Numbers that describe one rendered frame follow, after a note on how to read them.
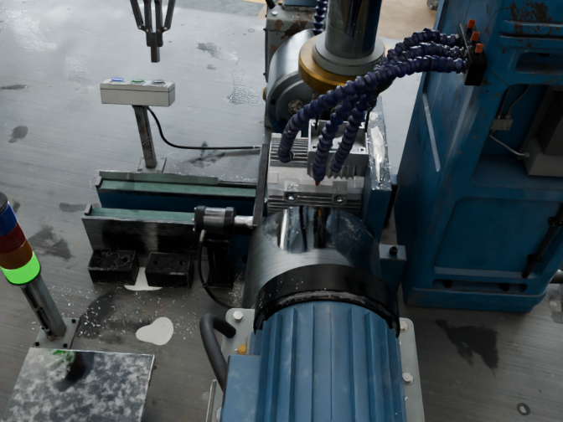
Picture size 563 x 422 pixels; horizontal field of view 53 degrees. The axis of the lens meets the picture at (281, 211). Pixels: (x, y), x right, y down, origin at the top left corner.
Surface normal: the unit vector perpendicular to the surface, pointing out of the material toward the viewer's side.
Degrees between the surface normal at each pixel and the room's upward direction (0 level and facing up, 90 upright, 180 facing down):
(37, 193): 0
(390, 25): 0
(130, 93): 65
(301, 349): 22
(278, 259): 32
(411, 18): 0
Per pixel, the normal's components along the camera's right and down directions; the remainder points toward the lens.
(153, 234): -0.05, 0.74
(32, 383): 0.03, -0.67
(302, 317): -0.36, -0.64
